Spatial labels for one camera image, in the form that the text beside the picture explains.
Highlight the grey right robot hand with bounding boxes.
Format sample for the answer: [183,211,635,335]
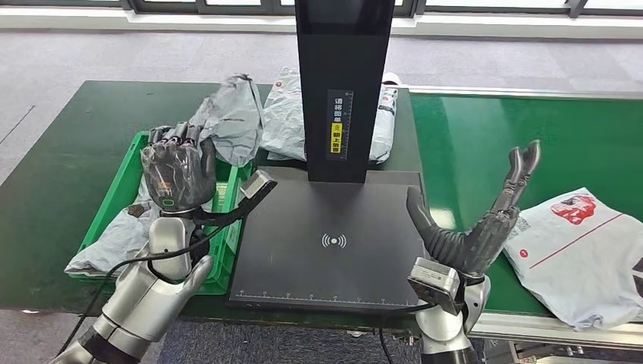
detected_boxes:
[406,140,542,278]

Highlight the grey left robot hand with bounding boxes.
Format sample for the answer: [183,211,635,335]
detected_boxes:
[141,123,218,212]

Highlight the grey parcel red blotch print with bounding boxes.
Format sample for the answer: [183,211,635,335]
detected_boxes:
[188,74,265,168]

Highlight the grey parcel brown smudges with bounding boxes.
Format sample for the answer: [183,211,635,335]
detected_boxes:
[64,175,217,278]

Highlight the grey parcel red logo line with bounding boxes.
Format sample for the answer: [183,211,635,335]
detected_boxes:
[502,187,643,331]

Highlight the crumpled grey parcel black band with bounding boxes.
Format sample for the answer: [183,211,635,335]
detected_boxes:
[260,66,399,166]

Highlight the green conveyor belt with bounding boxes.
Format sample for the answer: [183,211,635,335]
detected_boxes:
[409,93,643,322]

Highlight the black inbound scanner machine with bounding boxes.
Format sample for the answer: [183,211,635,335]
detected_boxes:
[226,0,428,315]

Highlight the green plastic crate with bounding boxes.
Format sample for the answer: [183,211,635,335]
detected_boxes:
[67,131,255,296]

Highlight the dark green table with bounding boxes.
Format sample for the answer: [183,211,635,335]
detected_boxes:
[0,80,425,333]

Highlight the yellow black label sticker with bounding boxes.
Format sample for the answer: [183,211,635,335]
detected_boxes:
[326,89,354,162]

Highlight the white window sill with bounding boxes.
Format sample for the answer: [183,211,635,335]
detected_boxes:
[0,7,643,41]

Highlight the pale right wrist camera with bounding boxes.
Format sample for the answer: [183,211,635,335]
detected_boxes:
[407,257,466,316]

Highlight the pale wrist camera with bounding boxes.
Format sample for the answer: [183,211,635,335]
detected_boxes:
[239,169,279,203]
[407,257,466,316]

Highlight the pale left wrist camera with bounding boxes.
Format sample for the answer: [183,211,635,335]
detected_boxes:
[239,169,279,203]

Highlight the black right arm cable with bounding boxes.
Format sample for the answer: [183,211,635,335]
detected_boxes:
[378,301,435,364]

